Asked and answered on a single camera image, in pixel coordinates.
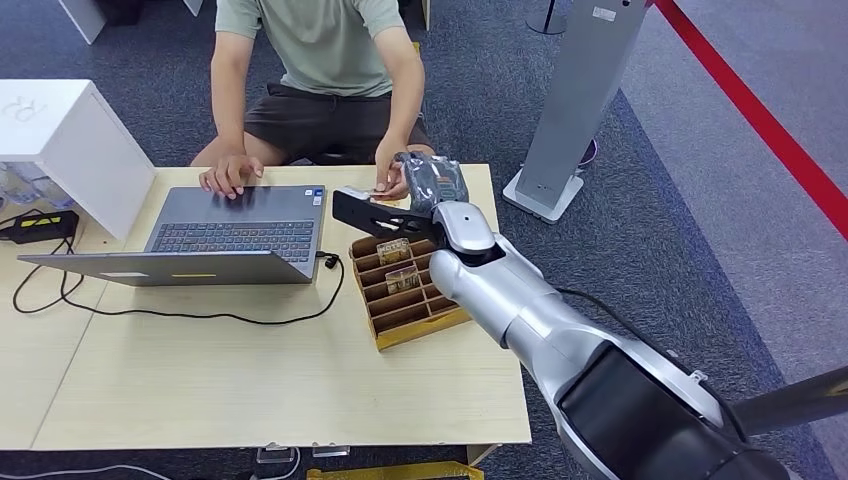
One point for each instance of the cardboard card organizer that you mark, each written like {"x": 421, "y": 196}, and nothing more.
{"x": 404, "y": 318}

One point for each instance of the grey gate pillar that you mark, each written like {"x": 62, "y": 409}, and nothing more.
{"x": 576, "y": 99}

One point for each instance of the clear table bracket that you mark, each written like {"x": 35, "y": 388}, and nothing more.
{"x": 330, "y": 452}
{"x": 275, "y": 454}

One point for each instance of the white furniture piece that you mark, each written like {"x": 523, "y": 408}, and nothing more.
{"x": 83, "y": 16}

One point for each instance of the person's left hand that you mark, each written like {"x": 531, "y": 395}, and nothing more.
{"x": 387, "y": 169}

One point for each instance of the red floor tape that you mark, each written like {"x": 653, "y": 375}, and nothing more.
{"x": 755, "y": 112}

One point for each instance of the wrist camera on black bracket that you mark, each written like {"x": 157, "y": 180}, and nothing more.
{"x": 371, "y": 215}

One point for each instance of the person's left forearm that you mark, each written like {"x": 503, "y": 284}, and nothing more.
{"x": 401, "y": 112}

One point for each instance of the white box cabinet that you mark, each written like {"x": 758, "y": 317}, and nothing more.
{"x": 73, "y": 132}

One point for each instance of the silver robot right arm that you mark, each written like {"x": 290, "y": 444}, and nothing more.
{"x": 530, "y": 305}

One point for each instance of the yellow floor tape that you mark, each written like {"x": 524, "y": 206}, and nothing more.
{"x": 397, "y": 472}

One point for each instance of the dark grey pole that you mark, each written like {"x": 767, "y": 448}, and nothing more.
{"x": 795, "y": 397}

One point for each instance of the person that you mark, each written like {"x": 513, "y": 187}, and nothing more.
{"x": 318, "y": 60}

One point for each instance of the black round stand base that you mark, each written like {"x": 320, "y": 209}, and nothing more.
{"x": 546, "y": 20}

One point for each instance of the person's right hand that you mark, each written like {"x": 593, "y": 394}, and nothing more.
{"x": 228, "y": 173}

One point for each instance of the grey laptop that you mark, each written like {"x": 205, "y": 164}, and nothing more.
{"x": 245, "y": 225}

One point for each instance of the clear plastic bottle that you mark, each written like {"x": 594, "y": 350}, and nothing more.
{"x": 30, "y": 185}

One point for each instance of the person's right forearm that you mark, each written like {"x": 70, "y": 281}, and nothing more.
{"x": 228, "y": 119}

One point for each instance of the black power adapter yellow label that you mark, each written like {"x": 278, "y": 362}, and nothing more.
{"x": 43, "y": 225}

